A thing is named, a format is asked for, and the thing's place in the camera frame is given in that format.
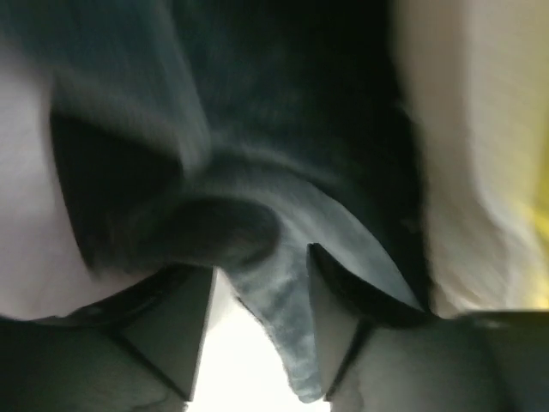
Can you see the white pillow yellow edge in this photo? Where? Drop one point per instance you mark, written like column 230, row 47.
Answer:
column 475, row 75

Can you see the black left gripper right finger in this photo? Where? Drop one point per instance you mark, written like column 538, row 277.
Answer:
column 378, row 354

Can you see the grey plush pillowcase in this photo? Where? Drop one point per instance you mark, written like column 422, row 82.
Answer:
column 286, row 121

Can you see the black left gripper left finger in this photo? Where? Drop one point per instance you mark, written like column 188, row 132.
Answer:
column 136, row 351

